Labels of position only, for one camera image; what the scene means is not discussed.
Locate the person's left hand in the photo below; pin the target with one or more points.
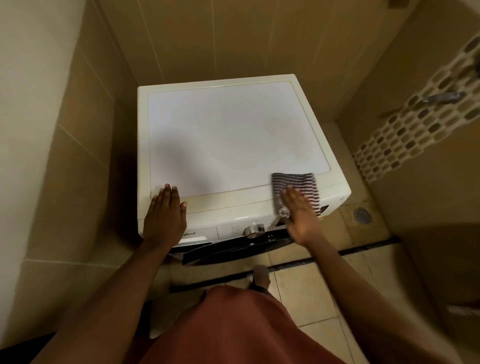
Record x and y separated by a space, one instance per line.
163 223

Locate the person's right hand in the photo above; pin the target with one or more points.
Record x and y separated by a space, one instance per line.
303 221

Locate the person's left thumb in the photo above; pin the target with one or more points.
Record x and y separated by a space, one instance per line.
183 209

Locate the person's right fingers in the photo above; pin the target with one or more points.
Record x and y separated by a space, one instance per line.
294 198

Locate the striped grey cleaning cloth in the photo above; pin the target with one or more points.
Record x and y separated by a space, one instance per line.
296 182

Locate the person's right forearm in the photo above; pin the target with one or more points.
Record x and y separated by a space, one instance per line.
371 303

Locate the person's left forearm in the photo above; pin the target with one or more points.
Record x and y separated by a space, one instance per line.
108 303

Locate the silver control knob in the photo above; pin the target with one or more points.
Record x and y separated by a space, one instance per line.
254 230

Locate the black washing machine door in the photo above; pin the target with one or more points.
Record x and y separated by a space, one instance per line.
228 250

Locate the round metal floor drain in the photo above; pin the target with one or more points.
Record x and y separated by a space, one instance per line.
362 216

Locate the person's foot in sandal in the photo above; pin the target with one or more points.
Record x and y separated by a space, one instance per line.
260 277

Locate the white washing machine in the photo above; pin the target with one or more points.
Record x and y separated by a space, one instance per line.
232 135

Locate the person's reddish brown garment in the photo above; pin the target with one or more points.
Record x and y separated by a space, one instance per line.
232 330

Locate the metal wall tap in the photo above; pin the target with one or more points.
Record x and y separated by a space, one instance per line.
442 98

